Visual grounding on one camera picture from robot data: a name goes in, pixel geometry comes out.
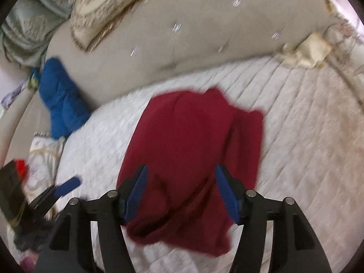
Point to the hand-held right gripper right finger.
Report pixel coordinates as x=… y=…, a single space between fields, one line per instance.
x=227 y=196

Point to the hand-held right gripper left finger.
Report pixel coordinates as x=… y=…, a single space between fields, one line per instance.
x=136 y=196

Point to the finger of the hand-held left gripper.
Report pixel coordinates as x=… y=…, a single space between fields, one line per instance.
x=68 y=185

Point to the red sweater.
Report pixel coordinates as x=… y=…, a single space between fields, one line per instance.
x=184 y=148

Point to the small white embroidered pillow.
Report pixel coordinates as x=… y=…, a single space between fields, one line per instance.
x=45 y=165

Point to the small red object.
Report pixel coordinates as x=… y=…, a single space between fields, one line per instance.
x=21 y=169

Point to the blue quilted cushion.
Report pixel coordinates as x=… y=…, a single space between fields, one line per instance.
x=61 y=105

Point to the white quilted bedspread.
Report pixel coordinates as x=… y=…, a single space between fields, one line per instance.
x=298 y=136

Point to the purple cloth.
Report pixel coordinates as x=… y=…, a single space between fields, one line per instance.
x=12 y=95

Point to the green cloth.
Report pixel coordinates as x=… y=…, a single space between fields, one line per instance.
x=34 y=79

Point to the beige tufted headboard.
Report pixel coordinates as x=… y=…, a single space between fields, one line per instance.
x=199 y=37

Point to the green floral blanket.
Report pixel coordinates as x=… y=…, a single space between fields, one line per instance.
x=31 y=25

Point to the cream crumpled cloth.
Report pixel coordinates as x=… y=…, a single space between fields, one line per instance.
x=308 y=51

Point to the floral embroidered ruffled pillow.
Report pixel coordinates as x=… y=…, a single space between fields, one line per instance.
x=113 y=8

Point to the floral patterned duvet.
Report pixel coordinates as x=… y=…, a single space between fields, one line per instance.
x=349 y=51

